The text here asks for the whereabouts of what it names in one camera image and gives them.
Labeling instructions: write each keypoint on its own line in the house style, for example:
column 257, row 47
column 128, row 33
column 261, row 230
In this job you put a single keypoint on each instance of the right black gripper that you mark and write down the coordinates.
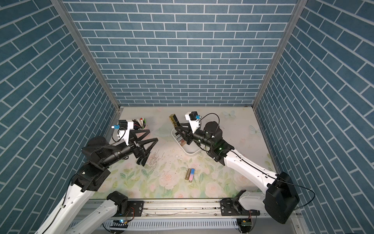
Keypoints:
column 183, row 129

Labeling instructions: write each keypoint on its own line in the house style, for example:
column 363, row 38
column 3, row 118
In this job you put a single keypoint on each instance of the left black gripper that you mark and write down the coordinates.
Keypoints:
column 137, row 151

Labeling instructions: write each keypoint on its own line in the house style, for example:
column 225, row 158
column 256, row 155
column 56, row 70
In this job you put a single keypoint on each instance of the pink nude lipstick tube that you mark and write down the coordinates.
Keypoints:
column 182, row 142

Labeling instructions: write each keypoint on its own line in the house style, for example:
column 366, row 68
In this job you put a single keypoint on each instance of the white plastic storage box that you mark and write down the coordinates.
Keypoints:
column 189, row 149

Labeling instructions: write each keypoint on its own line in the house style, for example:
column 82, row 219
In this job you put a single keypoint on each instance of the black gold lipstick tube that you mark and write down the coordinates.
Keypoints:
column 173, row 118

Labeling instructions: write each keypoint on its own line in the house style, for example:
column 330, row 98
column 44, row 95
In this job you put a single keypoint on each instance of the blue pink lipstick tube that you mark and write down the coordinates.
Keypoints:
column 191, row 175

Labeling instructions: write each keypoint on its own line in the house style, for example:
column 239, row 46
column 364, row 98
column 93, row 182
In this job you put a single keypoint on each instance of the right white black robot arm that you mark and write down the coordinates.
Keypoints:
column 281, row 197

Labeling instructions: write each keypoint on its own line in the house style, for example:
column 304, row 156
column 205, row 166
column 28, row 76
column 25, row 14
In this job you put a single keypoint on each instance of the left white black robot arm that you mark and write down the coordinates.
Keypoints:
column 90, row 177

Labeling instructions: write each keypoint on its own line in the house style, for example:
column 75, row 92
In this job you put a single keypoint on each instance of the pens in bucket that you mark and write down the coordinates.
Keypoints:
column 139, row 124

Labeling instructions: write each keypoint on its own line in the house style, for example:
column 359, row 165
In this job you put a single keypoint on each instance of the left green circuit board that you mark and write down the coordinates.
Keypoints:
column 119, row 224

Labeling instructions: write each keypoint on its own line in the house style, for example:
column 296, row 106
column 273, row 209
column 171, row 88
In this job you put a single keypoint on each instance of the green circuit board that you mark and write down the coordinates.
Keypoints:
column 119, row 224
column 244, row 226

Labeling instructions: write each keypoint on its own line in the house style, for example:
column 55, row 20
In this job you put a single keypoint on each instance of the right green circuit board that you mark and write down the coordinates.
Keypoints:
column 244, row 226

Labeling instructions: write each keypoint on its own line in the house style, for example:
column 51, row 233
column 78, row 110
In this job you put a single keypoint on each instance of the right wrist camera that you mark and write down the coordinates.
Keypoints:
column 194, row 120

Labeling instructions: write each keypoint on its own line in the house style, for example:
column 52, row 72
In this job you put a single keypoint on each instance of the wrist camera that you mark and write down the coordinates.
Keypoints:
column 194, row 120
column 121, row 131

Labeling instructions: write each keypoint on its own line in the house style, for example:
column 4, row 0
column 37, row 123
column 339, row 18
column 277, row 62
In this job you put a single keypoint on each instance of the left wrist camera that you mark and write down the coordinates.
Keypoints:
column 121, row 131

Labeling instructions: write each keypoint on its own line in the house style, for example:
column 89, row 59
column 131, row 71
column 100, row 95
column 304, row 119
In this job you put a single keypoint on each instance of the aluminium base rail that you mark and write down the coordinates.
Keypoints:
column 181, row 208

